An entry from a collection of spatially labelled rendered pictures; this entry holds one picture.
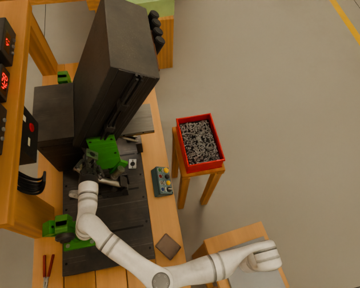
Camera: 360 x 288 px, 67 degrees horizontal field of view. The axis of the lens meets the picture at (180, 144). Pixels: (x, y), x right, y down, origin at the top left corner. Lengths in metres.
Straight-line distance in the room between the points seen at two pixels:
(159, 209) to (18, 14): 1.04
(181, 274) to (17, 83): 0.86
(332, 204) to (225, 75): 1.64
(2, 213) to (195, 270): 0.63
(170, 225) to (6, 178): 0.79
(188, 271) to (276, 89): 2.42
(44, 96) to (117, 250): 0.78
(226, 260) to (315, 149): 2.01
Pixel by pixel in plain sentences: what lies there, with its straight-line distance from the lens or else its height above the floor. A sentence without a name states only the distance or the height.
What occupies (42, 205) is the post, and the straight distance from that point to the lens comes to 1.40.
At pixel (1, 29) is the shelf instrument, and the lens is 1.15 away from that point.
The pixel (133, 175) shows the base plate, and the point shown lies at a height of 0.90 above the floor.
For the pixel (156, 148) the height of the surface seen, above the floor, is 0.90.
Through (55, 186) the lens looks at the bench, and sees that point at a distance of 1.58.
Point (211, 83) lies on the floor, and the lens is 3.00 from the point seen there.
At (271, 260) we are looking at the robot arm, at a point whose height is 1.21.
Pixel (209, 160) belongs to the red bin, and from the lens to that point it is 1.55.
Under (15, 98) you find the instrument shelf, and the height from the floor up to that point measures 1.54.
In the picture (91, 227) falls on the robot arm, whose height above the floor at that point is 1.32.
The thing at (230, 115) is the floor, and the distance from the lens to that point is 2.79.
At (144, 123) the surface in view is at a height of 1.13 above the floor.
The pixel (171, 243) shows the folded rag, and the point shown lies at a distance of 1.35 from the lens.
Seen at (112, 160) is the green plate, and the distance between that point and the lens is 1.28.
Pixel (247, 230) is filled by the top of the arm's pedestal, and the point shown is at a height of 0.85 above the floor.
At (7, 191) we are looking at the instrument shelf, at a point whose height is 1.54.
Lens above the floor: 2.27
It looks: 63 degrees down
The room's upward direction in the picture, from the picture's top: 5 degrees clockwise
